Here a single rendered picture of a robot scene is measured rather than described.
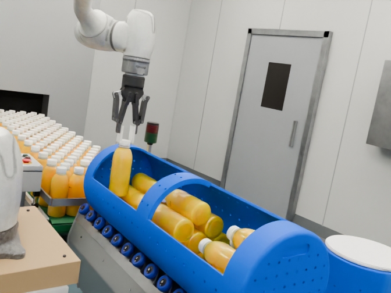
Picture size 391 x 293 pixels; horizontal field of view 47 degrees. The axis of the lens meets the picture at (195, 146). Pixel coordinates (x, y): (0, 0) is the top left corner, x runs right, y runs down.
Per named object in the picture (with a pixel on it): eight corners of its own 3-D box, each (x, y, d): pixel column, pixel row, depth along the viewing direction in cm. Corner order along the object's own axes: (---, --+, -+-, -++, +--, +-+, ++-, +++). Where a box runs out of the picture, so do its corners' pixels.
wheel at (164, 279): (171, 278, 118) (176, 282, 119) (163, 271, 122) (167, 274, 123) (160, 292, 117) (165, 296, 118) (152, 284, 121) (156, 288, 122)
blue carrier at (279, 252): (227, 367, 92) (250, 238, 87) (78, 218, 162) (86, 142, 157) (317, 335, 108) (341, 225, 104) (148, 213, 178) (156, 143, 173)
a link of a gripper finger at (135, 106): (130, 92, 152) (134, 91, 153) (131, 124, 155) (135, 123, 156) (135, 93, 149) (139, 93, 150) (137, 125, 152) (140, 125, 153)
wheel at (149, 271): (157, 266, 124) (162, 270, 125) (150, 259, 128) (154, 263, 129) (147, 279, 123) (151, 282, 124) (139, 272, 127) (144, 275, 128)
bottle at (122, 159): (107, 197, 151) (114, 143, 149) (107, 192, 158) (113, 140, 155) (128, 199, 152) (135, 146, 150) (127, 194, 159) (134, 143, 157)
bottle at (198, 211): (212, 224, 127) (177, 203, 142) (213, 200, 125) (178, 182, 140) (192, 229, 123) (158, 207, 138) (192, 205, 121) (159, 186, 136)
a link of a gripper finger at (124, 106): (133, 93, 148) (130, 92, 148) (123, 124, 149) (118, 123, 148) (128, 92, 152) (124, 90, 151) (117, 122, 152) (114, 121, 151)
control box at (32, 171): (12, 192, 161) (15, 164, 160) (0, 177, 177) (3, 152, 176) (40, 191, 167) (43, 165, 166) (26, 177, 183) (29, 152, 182)
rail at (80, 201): (52, 206, 168) (52, 199, 168) (51, 206, 169) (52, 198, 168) (145, 203, 191) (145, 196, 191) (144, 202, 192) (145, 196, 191)
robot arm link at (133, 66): (155, 60, 147) (152, 78, 148) (142, 59, 155) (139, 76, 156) (130, 56, 142) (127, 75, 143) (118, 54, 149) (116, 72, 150)
